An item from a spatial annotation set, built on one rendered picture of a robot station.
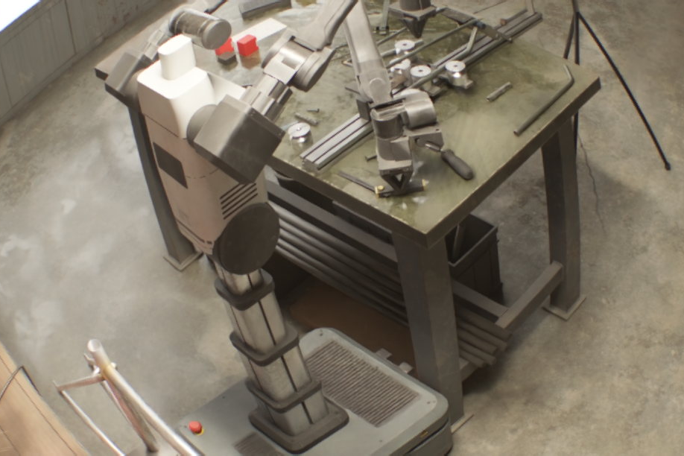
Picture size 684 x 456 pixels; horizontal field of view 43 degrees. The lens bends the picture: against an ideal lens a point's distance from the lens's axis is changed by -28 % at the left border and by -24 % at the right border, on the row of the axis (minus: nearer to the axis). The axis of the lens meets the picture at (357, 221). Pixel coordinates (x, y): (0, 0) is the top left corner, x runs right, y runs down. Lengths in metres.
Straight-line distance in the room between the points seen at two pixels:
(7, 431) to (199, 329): 1.47
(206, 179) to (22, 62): 3.34
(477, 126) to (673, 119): 1.75
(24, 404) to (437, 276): 1.18
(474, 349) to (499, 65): 0.76
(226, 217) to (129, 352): 1.43
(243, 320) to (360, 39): 0.66
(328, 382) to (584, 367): 0.79
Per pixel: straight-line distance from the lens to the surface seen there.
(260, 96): 1.92
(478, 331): 2.98
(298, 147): 2.58
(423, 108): 2.29
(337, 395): 2.86
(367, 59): 2.28
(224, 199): 2.16
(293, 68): 1.95
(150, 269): 3.80
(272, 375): 2.55
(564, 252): 3.12
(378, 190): 2.41
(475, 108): 2.63
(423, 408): 2.78
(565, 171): 2.92
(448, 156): 2.45
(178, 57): 2.04
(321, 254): 3.29
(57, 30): 5.38
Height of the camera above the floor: 2.41
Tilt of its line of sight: 40 degrees down
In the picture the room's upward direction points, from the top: 13 degrees counter-clockwise
